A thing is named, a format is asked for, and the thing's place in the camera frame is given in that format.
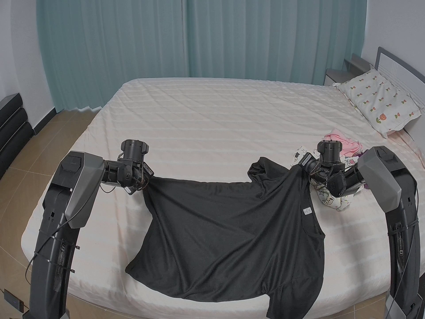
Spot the black cable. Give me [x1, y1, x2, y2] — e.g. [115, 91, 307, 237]
[25, 175, 103, 280]

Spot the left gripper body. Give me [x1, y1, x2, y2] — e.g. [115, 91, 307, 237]
[137, 162, 156, 192]

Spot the pink garment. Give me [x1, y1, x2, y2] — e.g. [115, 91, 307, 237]
[324, 128, 364, 159]

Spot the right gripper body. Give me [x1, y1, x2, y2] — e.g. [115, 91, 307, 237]
[292, 153, 316, 178]

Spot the white printed pyjama top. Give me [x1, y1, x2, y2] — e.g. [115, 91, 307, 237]
[292, 145, 362, 212]

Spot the black chest of drawers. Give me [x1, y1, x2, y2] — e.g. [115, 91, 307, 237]
[0, 93, 34, 180]

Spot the bed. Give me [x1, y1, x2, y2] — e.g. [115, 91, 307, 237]
[21, 47, 425, 315]

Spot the small black electronic box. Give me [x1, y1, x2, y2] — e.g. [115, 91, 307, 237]
[3, 289, 25, 312]

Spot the blue-green curtain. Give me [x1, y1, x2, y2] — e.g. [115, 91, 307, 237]
[36, 0, 367, 114]

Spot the black T-shirt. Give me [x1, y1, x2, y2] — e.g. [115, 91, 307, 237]
[125, 156, 326, 319]

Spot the white printed pillow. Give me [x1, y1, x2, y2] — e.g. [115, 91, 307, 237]
[333, 68, 423, 139]

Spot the grey bedside table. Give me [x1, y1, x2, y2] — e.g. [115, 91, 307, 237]
[325, 53, 372, 86]

